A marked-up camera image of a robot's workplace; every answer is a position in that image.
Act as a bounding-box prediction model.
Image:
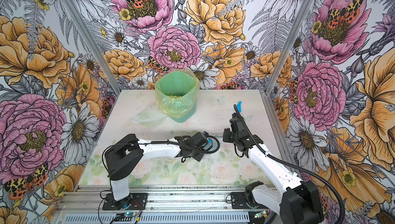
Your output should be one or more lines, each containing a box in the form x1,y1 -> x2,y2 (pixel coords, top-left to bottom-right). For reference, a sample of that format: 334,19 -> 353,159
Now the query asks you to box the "grey-blue dustpan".
204,136 -> 220,154

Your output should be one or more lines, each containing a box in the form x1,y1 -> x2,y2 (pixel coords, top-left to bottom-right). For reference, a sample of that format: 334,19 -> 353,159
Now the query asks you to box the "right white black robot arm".
223,113 -> 324,224

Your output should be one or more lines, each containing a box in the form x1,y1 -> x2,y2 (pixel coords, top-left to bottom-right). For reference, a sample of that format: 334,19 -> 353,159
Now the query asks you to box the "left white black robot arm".
101,132 -> 220,210

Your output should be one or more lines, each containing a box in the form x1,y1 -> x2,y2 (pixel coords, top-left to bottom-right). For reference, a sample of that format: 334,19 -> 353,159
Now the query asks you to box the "dark blue paper scrap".
237,101 -> 242,113

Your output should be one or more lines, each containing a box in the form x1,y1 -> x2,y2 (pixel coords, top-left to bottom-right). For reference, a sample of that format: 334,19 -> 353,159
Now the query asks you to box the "green trash bin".
155,70 -> 200,123

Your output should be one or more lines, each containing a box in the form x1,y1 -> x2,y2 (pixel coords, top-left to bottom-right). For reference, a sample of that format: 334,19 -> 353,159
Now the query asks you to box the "yellow plastic bin liner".
154,68 -> 200,120

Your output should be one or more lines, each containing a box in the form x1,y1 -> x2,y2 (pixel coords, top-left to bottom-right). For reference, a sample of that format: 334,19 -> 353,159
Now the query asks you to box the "aluminium front rail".
56,186 -> 263,217

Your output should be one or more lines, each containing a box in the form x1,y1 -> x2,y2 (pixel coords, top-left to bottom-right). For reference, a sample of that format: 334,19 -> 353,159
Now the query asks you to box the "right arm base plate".
225,192 -> 268,210

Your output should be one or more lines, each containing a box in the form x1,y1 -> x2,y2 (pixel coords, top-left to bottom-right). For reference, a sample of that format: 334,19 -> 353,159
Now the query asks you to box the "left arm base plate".
102,193 -> 148,211

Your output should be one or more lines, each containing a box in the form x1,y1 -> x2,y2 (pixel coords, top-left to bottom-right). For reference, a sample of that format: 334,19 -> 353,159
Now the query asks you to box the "left aluminium corner post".
60,0 -> 122,96

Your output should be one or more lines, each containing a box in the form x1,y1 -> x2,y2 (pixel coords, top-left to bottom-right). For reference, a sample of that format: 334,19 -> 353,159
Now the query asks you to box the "aluminium corner post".
264,0 -> 315,95
60,0 -> 122,96

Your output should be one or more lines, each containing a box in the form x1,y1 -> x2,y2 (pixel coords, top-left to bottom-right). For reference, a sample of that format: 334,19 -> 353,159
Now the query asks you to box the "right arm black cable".
233,104 -> 346,224

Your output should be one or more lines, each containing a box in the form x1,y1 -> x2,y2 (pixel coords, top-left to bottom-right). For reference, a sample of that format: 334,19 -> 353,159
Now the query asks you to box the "right aluminium corner post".
264,0 -> 315,95

